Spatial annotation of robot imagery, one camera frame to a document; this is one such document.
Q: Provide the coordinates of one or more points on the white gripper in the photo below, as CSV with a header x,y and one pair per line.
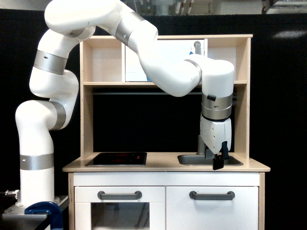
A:
x,y
217,135

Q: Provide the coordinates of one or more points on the grey cabinet door handle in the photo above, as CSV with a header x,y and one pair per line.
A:
x,y
230,195

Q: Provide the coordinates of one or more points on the white cabinet door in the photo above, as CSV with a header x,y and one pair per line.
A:
x,y
184,213

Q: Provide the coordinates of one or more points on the white microwave door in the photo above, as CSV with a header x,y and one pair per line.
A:
x,y
173,51

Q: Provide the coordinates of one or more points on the white oven door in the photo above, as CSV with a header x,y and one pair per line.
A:
x,y
147,213

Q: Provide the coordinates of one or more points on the grey toy faucet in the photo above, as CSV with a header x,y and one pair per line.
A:
x,y
203,150

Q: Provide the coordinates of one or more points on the grey toy sink basin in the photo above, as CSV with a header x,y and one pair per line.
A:
x,y
201,160

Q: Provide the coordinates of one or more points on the black toy stovetop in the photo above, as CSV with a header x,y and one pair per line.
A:
x,y
118,159

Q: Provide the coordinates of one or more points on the blue metal clamp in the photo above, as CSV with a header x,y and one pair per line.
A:
x,y
51,209

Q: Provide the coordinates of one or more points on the grey oven door handle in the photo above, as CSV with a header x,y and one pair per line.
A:
x,y
129,196

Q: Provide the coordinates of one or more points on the grey microwave door handle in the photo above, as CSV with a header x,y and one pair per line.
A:
x,y
197,46

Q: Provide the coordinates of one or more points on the wooden toy kitchen frame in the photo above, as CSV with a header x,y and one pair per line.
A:
x,y
102,66

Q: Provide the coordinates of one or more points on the silver cable connector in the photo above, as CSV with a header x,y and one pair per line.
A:
x,y
12,193

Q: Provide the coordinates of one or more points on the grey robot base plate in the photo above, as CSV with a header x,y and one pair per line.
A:
x,y
17,211

